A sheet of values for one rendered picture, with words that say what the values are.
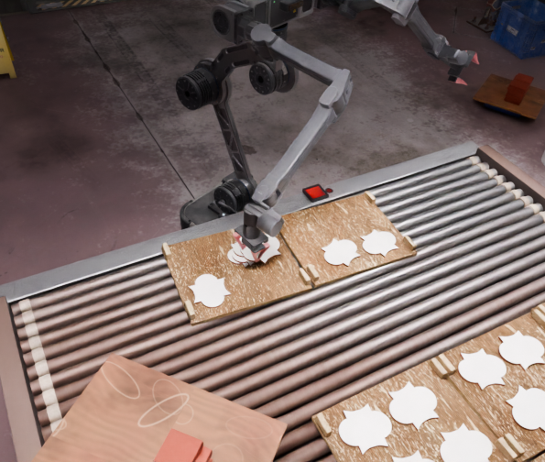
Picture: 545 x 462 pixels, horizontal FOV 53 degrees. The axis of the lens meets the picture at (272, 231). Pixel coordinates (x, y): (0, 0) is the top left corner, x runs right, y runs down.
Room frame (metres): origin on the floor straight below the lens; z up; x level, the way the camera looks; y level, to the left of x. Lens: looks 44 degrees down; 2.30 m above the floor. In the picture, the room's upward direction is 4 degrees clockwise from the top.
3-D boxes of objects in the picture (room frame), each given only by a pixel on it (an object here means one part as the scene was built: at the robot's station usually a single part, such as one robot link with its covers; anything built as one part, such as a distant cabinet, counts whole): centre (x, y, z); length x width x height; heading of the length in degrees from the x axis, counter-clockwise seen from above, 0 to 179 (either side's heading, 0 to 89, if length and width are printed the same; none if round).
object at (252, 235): (1.28, 0.06, 1.09); 0.10 x 0.07 x 0.07; 43
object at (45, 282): (1.59, -0.01, 0.89); 2.08 x 0.08 x 0.06; 121
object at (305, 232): (1.45, -0.26, 0.93); 0.41 x 0.35 x 0.02; 118
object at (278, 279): (1.25, 0.12, 0.93); 0.41 x 0.35 x 0.02; 116
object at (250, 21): (1.95, 0.13, 1.45); 0.09 x 0.08 x 0.12; 142
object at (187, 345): (1.23, -0.23, 0.90); 1.95 x 0.05 x 0.05; 121
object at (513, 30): (5.34, -2.32, 0.19); 0.50 x 0.41 x 0.37; 25
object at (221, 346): (1.19, -0.26, 0.90); 1.95 x 0.05 x 0.05; 121
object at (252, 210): (1.28, 0.06, 1.15); 0.07 x 0.06 x 0.07; 52
